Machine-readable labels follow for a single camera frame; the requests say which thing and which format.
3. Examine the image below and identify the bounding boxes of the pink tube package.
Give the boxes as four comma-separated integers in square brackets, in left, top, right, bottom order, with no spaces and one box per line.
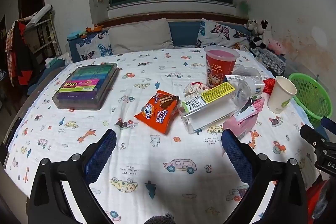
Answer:
[223,115,256,140]

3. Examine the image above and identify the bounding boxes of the large butterfly print pillow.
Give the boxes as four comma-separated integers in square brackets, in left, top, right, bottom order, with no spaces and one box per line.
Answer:
[196,18,251,50]

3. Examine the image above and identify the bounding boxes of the red printed tub clear lid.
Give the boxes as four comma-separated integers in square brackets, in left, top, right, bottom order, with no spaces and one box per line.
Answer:
[204,46,240,88]

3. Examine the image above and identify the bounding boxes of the pink white small carton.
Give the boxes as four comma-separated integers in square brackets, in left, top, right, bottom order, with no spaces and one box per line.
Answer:
[236,98,265,122]

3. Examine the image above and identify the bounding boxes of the grey knitted cloth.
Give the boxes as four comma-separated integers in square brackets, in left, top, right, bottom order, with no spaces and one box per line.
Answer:
[146,215,175,224]

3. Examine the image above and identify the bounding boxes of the pink plush toy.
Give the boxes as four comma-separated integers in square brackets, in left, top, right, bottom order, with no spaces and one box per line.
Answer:
[266,40,286,56]

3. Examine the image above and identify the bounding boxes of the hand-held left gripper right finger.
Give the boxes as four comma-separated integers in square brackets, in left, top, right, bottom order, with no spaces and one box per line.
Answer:
[221,128,307,224]

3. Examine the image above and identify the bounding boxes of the orange snack packet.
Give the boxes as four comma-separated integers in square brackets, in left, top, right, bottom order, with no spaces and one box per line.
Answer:
[134,90,180,134]

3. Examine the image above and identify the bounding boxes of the clear storage box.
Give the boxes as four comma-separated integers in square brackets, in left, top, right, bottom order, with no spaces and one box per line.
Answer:
[286,60,315,77]

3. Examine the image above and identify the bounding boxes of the white paper cup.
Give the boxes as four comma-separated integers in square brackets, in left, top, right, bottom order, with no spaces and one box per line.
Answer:
[267,76,298,114]

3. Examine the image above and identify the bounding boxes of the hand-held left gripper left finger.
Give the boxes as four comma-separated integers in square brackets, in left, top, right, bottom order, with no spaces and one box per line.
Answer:
[26,129,117,224]

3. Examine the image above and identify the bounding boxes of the black white plush cow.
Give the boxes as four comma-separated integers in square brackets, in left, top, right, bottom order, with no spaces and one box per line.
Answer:
[245,19,273,48]

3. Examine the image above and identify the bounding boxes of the clear plastic box yellow label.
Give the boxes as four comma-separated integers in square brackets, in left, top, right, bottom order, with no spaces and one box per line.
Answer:
[177,81,243,134]

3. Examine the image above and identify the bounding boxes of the blue cushion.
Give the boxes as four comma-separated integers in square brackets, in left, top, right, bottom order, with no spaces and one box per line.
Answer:
[168,21,201,48]

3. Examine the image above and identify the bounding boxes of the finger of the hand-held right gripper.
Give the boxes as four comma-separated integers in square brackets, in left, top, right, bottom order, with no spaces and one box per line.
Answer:
[300,124,330,147]
[321,116,336,135]

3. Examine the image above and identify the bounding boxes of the cartoon printed white blanket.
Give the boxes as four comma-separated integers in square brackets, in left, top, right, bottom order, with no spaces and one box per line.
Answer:
[5,48,323,224]

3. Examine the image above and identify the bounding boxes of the box of coloured clay sticks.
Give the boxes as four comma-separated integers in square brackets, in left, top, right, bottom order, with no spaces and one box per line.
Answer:
[52,63,118,110]

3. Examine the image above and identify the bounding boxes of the brown wooden ledge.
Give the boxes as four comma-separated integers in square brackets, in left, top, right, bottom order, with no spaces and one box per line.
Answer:
[97,11,248,30]

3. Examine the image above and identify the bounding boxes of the beige pillow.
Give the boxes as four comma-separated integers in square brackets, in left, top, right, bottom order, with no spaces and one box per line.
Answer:
[108,18,174,54]

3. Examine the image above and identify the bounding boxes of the orange plush toy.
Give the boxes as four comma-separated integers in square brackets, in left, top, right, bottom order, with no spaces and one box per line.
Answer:
[85,24,104,34]

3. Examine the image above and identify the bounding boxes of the red wrapper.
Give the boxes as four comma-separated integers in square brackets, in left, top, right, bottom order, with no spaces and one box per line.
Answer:
[262,78,276,95]

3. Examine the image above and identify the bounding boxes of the green plastic basket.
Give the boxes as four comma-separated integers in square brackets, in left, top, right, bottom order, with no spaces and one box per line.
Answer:
[288,72,333,130]

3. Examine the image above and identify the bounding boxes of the small butterfly print pillow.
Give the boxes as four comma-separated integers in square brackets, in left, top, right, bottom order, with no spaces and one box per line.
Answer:
[76,30,114,61]

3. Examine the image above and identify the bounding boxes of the black white patterned folded blanket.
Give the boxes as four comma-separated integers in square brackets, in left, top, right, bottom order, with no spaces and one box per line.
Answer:
[249,42,286,75]

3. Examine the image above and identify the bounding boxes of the green blue soft toy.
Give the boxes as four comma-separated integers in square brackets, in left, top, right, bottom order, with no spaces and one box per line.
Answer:
[68,30,87,41]

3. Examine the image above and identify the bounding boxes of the red box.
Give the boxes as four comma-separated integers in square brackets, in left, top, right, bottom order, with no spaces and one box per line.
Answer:
[306,179,336,224]

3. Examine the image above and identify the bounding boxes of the hanging clothes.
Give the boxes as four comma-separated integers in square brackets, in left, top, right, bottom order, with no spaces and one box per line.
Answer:
[6,20,34,88]

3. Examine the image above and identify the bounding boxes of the white metal rack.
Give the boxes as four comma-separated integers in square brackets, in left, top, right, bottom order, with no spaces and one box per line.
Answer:
[20,5,62,62]

